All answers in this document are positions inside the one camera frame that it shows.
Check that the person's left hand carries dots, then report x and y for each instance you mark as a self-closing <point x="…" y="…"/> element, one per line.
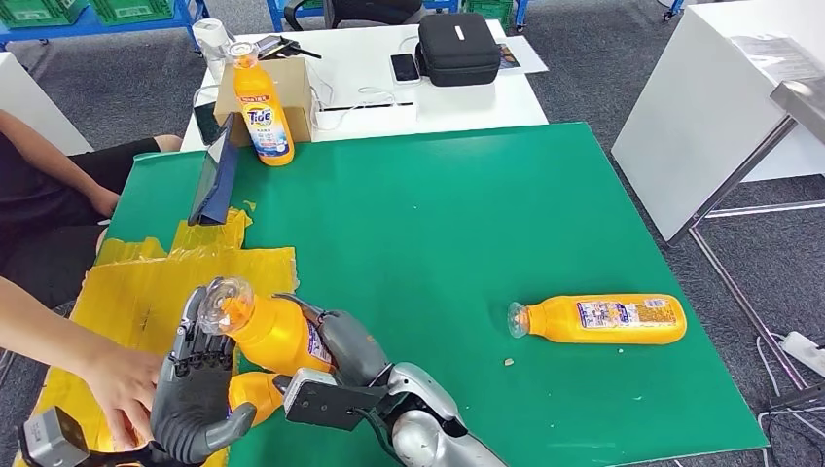
<point x="105" y="201"/>

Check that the person's right hand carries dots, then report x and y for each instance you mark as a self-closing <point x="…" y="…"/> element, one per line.
<point x="125" y="393"/>

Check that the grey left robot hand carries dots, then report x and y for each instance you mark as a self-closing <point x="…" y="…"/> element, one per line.
<point x="190" y="412"/>

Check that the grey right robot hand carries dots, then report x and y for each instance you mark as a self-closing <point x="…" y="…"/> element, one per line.
<point x="354" y="351"/>

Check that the person's left forearm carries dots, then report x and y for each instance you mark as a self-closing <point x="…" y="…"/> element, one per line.
<point x="45" y="151"/>

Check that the person's right forearm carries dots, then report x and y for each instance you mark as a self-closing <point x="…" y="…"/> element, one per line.
<point x="39" y="322"/>

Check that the person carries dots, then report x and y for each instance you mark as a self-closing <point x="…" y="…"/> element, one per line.
<point x="51" y="258"/>

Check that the yellow taped cardboard patch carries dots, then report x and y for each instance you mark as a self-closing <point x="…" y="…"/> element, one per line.
<point x="161" y="283"/>

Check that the tablet in blue case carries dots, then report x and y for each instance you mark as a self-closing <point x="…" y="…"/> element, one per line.
<point x="222" y="180"/>

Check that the small white panel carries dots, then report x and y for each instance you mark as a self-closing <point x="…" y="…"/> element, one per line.
<point x="32" y="100"/>

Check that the black phone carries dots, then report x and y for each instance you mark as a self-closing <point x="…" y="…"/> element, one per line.
<point x="206" y="124"/>

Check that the green table mat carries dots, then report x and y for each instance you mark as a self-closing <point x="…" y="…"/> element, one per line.
<point x="419" y="225"/>

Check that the small yellow tape scrap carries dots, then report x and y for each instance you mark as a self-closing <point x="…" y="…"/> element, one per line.
<point x="249" y="206"/>

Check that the green plastic crate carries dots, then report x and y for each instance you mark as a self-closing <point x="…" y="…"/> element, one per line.
<point x="132" y="10"/>
<point x="39" y="13"/>
<point x="490" y="8"/>

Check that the brown cardboard box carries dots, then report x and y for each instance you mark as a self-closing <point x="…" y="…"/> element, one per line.
<point x="300" y="96"/>

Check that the black handheld device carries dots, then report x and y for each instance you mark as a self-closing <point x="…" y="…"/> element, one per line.
<point x="283" y="46"/>

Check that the white table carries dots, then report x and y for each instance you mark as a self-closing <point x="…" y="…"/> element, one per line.
<point x="480" y="103"/>

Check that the smartphone with dark screen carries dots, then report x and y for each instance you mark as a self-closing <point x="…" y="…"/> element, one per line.
<point x="405" y="68"/>

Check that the black zip carrying case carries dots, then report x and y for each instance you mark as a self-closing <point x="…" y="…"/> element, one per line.
<point x="457" y="50"/>

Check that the black office chair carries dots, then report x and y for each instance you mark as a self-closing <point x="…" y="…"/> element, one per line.
<point x="367" y="10"/>

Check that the printed paper sheet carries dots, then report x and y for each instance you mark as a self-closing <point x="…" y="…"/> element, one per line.
<point x="527" y="58"/>

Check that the large white board panel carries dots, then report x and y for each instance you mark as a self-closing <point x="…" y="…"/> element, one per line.
<point x="702" y="109"/>

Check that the white floor power strip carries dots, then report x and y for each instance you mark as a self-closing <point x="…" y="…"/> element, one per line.
<point x="804" y="353"/>

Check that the grey paper sheet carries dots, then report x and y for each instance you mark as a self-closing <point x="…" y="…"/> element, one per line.
<point x="776" y="58"/>

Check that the stainless steel table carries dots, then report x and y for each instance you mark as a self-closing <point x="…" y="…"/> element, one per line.
<point x="806" y="103"/>

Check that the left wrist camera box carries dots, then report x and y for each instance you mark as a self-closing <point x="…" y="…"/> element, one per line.
<point x="51" y="441"/>

